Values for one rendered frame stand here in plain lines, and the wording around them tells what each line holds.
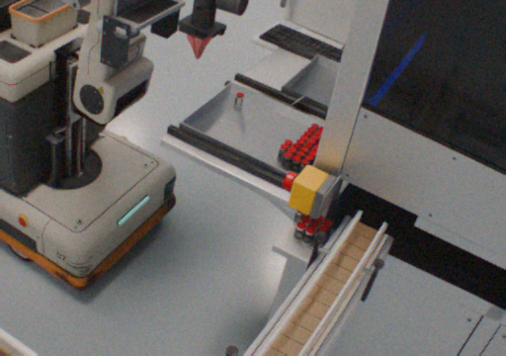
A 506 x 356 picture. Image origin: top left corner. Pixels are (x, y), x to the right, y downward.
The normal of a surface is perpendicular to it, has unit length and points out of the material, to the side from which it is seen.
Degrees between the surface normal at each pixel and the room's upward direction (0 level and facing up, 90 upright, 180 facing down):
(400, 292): 90
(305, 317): 0
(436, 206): 90
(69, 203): 0
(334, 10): 90
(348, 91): 90
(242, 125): 0
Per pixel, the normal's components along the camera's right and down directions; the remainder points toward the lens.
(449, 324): -0.48, 0.48
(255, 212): 0.15, -0.77
